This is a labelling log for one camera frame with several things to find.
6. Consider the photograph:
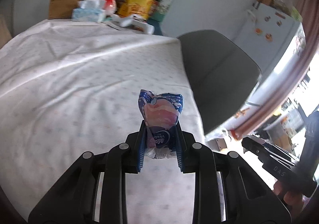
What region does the pink curtain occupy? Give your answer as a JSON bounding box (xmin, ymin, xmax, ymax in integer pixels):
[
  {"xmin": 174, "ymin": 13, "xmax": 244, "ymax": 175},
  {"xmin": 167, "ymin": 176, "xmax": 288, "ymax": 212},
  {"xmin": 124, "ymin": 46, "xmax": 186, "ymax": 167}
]
[{"xmin": 230, "ymin": 0, "xmax": 318, "ymax": 140}]

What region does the dark red sauce jar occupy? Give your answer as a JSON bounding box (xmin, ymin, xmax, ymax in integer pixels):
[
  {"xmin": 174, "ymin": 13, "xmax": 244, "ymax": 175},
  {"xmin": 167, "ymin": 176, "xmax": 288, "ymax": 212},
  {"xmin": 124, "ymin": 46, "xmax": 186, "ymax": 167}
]
[{"xmin": 149, "ymin": 0, "xmax": 159, "ymax": 15}]

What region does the grey upholstered chair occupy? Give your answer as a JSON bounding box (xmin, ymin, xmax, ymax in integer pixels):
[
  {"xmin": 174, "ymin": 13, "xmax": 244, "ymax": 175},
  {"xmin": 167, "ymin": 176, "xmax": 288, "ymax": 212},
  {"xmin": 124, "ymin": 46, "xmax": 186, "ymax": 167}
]
[{"xmin": 178, "ymin": 30, "xmax": 261, "ymax": 134}]

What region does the white tissue box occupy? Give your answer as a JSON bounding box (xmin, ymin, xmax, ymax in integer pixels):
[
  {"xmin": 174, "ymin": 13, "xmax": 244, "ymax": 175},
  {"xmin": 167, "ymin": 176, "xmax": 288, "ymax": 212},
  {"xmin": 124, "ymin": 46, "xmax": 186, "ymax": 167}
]
[{"xmin": 71, "ymin": 0, "xmax": 106, "ymax": 23}]

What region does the white floral tablecloth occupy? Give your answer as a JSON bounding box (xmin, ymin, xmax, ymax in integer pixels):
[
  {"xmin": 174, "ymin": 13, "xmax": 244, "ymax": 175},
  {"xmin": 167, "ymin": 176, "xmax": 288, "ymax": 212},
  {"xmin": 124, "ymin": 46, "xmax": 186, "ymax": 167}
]
[{"xmin": 1, "ymin": 20, "xmax": 204, "ymax": 219}]

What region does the orange white cardboard box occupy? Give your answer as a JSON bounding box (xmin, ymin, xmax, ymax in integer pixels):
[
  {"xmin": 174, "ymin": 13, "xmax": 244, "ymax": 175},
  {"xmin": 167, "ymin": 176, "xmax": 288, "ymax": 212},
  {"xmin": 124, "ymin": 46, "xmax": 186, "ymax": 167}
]
[{"xmin": 206, "ymin": 136, "xmax": 232, "ymax": 152}]

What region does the blue tissue pack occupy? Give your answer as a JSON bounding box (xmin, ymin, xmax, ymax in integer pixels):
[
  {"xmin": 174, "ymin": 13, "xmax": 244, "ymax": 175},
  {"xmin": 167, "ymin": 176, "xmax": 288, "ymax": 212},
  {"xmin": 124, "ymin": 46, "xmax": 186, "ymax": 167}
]
[{"xmin": 138, "ymin": 90, "xmax": 183, "ymax": 159}]

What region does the right hand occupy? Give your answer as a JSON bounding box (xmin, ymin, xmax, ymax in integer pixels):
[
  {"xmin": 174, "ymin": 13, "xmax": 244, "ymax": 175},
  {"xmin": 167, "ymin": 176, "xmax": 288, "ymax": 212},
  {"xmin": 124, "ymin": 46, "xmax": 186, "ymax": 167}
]
[{"xmin": 273, "ymin": 181, "xmax": 304, "ymax": 220}]

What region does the white refrigerator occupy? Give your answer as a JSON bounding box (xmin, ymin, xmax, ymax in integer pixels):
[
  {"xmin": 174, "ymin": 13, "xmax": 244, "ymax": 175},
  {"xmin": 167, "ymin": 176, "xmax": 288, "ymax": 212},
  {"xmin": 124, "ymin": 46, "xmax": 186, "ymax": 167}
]
[{"xmin": 224, "ymin": 3, "xmax": 305, "ymax": 130}]

